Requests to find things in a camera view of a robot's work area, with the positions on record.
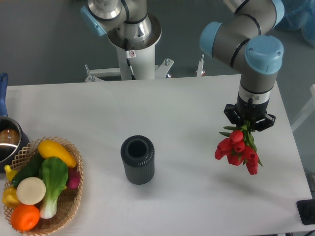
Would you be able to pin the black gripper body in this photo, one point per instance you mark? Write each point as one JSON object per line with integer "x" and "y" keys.
{"x": 250, "y": 112}

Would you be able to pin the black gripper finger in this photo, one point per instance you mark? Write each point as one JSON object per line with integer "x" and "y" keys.
{"x": 232, "y": 114}
{"x": 264, "y": 123}

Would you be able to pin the red tulip bouquet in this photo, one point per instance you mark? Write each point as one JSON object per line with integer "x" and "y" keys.
{"x": 239, "y": 148}

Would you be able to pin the dark grey ribbed vase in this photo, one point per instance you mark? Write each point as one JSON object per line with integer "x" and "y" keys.
{"x": 138, "y": 157}

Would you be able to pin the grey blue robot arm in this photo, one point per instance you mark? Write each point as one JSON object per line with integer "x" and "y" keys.
{"x": 243, "y": 44}

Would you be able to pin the black device at table edge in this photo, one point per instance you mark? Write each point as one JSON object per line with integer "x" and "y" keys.
{"x": 306, "y": 209}

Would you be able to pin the blue plastic bag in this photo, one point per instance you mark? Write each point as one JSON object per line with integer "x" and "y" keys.
{"x": 299, "y": 15}

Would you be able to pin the purple red radish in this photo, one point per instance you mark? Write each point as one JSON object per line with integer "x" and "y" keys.
{"x": 73, "y": 179}

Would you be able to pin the woven bamboo basket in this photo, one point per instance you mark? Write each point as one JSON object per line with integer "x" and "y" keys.
{"x": 69, "y": 199}

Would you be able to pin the green bok choy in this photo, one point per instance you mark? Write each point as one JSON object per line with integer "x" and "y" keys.
{"x": 54, "y": 173}

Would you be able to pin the yellow squash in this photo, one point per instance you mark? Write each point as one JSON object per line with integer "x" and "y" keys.
{"x": 49, "y": 148}

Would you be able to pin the dark green cucumber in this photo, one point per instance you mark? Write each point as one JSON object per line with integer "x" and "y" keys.
{"x": 31, "y": 169}

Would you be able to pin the white round radish slice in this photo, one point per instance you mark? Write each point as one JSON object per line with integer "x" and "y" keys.
{"x": 31, "y": 191}

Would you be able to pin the small yellow gourd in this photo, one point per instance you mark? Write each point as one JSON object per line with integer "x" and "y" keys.
{"x": 10, "y": 173}

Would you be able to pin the orange fruit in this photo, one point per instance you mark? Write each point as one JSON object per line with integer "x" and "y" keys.
{"x": 25, "y": 217}

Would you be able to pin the yellow bell pepper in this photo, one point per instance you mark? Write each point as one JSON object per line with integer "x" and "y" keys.
{"x": 9, "y": 198}

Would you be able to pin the white frame at right edge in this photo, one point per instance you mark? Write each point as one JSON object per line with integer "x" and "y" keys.
{"x": 305, "y": 111}

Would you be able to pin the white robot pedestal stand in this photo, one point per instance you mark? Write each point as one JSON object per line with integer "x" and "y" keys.
{"x": 136, "y": 49}

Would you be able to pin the blue handled steel saucepan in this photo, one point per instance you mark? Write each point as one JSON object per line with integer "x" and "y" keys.
{"x": 12, "y": 137}

